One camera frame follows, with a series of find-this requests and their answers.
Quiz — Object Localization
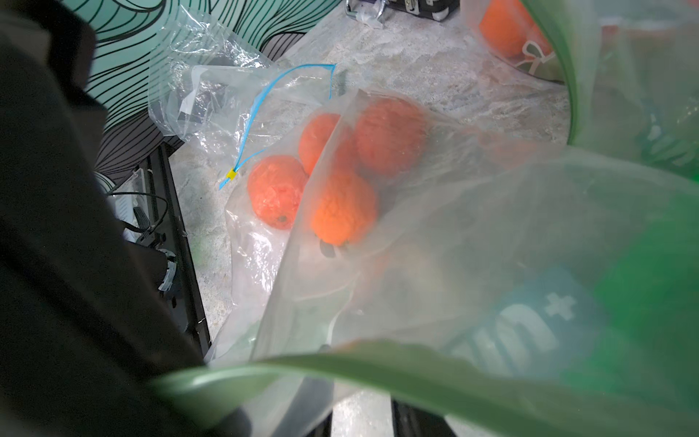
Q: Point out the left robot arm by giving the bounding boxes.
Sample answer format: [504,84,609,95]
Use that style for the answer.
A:
[1,1,251,436]

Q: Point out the oranges in green-zip bag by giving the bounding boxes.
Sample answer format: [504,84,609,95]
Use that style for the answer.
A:
[248,98,428,246]

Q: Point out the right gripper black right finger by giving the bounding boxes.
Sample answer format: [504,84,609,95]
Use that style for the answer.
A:
[391,400,456,437]

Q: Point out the blue-zip clear bag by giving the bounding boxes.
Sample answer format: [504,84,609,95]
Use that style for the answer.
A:
[147,5,336,189]

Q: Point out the green-zip clear bag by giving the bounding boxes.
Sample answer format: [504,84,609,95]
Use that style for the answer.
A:
[151,1,698,436]

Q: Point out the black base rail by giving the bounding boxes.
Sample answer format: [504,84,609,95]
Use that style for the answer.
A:
[138,143,211,356]

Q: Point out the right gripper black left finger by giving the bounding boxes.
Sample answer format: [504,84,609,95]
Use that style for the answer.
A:
[307,413,332,437]

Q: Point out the black case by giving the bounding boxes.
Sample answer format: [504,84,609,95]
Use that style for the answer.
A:
[343,0,460,25]

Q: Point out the green plastic basket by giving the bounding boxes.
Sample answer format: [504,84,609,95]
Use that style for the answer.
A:
[564,195,698,413]

